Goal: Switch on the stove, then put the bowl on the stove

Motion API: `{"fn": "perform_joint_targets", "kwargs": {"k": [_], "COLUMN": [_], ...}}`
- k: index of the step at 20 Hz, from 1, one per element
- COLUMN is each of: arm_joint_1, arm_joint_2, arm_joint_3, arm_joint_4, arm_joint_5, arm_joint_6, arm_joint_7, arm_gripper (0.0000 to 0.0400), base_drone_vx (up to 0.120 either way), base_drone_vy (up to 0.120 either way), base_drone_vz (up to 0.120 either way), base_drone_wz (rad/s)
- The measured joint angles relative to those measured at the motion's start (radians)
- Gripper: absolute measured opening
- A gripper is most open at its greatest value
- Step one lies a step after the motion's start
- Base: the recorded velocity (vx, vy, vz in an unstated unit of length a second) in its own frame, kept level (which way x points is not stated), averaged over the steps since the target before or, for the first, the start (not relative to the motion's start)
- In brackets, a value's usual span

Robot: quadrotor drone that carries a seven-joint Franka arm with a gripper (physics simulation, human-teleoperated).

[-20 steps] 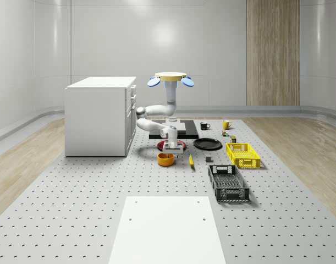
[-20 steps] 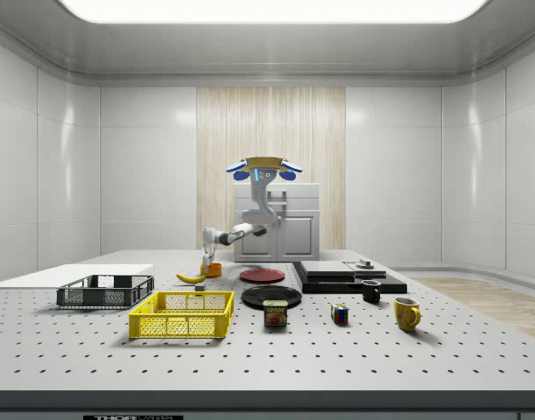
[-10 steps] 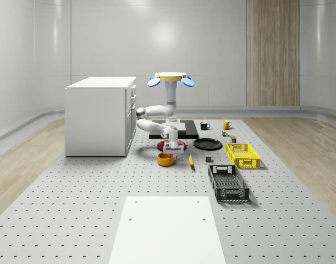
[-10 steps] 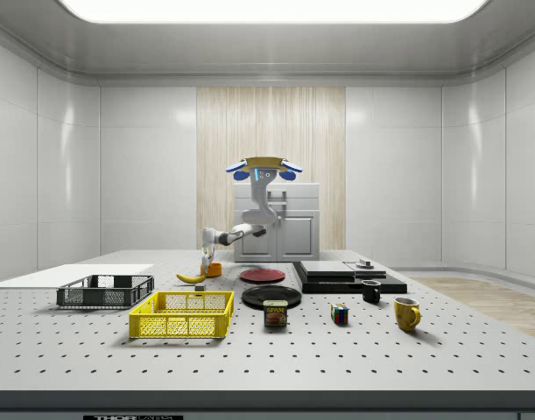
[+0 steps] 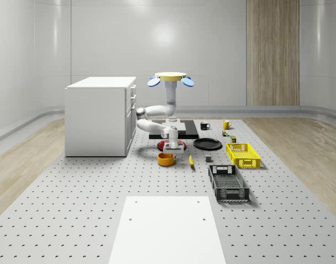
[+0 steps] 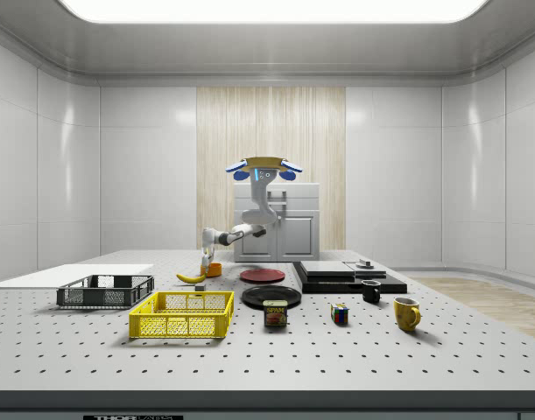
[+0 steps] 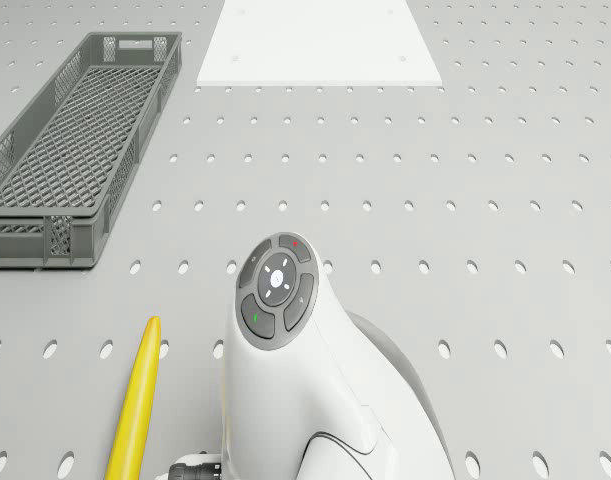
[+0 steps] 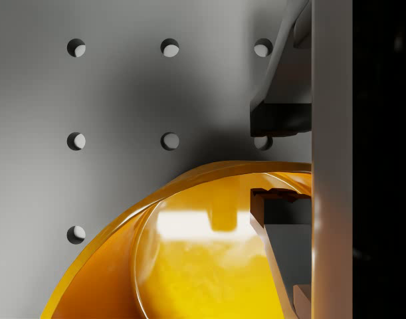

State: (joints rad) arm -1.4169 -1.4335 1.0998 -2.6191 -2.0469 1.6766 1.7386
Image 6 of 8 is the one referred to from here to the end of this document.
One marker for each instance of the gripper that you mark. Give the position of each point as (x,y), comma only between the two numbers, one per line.
(206,255)

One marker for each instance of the yellow bowl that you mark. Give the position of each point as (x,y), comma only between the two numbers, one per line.
(215,270)

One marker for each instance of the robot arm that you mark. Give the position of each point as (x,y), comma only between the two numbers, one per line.
(260,210)

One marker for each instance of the banana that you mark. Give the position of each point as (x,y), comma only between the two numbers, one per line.
(190,278)

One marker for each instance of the grey cube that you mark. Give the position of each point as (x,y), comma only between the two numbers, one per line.
(200,288)

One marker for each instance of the red plate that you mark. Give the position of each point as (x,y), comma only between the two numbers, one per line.
(262,275)

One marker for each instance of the black plate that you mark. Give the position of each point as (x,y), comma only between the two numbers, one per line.
(256,295)

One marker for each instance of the yellow basket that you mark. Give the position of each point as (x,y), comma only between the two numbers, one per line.
(179,326)

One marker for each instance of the flat-sided can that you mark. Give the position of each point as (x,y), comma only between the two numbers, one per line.
(275,314)

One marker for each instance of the white cabinet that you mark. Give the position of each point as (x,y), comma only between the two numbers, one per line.
(297,236)

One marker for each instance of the dark grey basket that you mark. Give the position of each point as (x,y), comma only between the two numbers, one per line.
(105,297)

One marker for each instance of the white board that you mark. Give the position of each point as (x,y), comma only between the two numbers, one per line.
(74,273)

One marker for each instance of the black stove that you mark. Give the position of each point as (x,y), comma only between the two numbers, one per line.
(337,284)

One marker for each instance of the puzzle cube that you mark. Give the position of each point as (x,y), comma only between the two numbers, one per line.
(339,314)

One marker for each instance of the black mug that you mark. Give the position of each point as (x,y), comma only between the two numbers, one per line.
(371,292)

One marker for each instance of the yellow mug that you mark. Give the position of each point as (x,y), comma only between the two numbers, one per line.
(405,315)

